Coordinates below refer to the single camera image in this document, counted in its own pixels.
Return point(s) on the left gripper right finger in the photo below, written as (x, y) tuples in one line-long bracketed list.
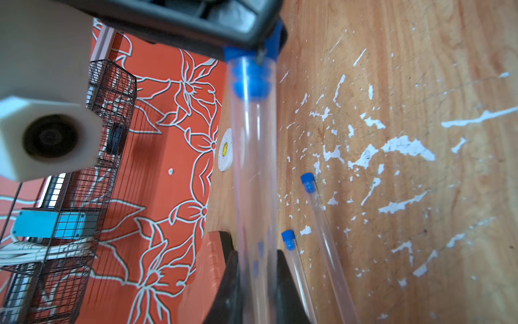
[(290, 309)]

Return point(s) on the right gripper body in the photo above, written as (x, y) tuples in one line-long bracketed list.
[(216, 29)]

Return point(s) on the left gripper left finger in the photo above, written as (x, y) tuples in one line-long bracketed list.
[(227, 307)]

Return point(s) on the clear test tube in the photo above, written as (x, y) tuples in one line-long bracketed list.
[(332, 260), (297, 271), (254, 137)]

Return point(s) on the blue stopper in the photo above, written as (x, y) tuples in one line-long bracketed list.
[(309, 183), (252, 72), (288, 238)]

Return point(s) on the orange plastic tool case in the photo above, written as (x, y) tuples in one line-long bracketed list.
[(210, 264)]

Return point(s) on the white tape roll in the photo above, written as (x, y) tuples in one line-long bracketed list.
[(225, 155)]

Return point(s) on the small black device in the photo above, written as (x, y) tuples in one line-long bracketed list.
[(116, 139)]

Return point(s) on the light blue box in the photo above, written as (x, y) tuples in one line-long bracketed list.
[(51, 224)]

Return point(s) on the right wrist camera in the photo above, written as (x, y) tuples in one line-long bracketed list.
[(46, 127)]

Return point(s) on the black wire basket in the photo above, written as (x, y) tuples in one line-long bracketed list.
[(50, 287)]

